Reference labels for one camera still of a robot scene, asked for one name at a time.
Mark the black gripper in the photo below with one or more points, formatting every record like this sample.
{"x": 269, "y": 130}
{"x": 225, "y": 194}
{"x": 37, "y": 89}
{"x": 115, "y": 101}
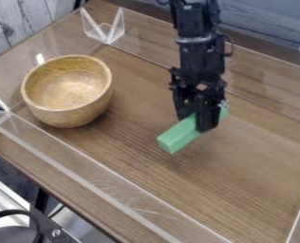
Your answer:
{"x": 196, "y": 80}

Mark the green rectangular block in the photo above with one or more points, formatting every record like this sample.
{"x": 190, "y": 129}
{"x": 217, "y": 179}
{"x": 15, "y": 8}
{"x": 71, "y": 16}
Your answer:
{"x": 179, "y": 135}

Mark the brown wooden bowl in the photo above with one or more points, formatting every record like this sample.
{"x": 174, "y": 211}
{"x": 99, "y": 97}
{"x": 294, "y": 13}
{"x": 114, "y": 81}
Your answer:
{"x": 67, "y": 91}

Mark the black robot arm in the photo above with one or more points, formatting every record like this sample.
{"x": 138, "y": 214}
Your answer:
{"x": 196, "y": 20}

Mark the black metal table leg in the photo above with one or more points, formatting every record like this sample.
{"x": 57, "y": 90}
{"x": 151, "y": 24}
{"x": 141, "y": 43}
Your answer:
{"x": 42, "y": 200}

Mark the dark grey round base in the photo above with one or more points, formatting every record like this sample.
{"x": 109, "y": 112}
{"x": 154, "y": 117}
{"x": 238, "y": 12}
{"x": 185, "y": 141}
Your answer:
{"x": 18, "y": 234}

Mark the clear acrylic rear wall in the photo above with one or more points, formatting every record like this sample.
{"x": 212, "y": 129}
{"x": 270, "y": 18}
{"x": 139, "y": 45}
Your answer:
{"x": 260, "y": 78}

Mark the clear acrylic wall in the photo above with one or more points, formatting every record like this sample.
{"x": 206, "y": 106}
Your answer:
{"x": 130, "y": 214}
{"x": 260, "y": 78}

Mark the clear acrylic corner bracket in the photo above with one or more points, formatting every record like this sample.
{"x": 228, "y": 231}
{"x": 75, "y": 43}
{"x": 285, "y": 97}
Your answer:
{"x": 105, "y": 33}

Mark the clear acrylic front wall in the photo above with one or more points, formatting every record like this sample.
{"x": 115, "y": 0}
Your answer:
{"x": 130, "y": 214}

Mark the grey metal bracket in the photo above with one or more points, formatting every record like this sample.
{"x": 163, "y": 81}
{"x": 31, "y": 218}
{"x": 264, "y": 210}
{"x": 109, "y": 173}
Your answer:
{"x": 53, "y": 232}

